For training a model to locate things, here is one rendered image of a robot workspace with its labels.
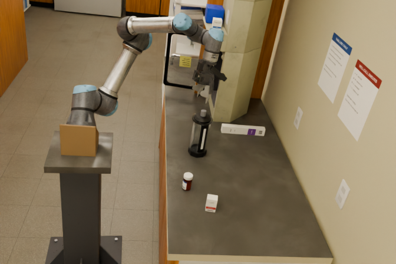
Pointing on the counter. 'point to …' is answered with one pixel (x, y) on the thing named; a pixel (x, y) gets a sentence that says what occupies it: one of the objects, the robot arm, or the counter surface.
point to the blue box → (215, 10)
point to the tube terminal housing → (240, 55)
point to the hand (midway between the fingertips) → (203, 98)
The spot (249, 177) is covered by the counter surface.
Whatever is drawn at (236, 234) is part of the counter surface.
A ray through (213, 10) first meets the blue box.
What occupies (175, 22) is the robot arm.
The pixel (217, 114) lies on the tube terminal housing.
